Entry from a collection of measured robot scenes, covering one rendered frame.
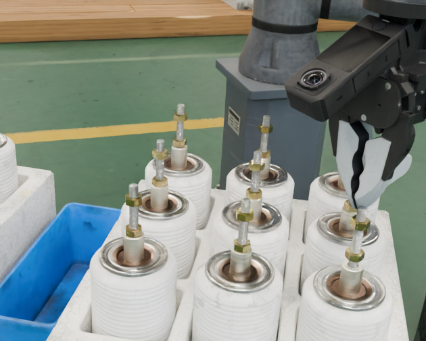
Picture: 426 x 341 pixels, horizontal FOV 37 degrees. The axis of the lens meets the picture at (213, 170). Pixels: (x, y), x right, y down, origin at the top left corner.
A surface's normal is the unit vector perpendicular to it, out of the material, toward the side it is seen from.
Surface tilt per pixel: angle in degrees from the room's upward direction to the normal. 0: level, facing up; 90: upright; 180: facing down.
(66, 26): 90
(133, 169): 0
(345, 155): 90
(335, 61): 28
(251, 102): 90
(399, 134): 90
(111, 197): 0
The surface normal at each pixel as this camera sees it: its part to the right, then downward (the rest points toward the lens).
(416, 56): 0.61, 0.38
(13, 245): 0.98, 0.15
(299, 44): 0.36, 0.15
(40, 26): 0.33, 0.44
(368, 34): -0.29, -0.66
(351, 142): -0.79, 0.24
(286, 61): 0.01, 0.16
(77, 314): 0.05, -0.89
